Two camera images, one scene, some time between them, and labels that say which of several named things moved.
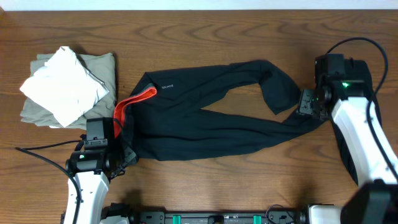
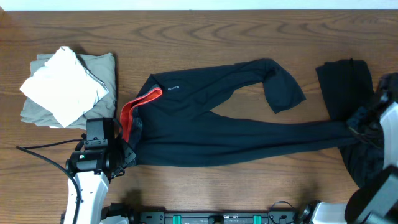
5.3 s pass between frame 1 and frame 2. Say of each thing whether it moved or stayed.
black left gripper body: stayed
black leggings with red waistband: moved
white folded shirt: stayed
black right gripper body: moved
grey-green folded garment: stayed
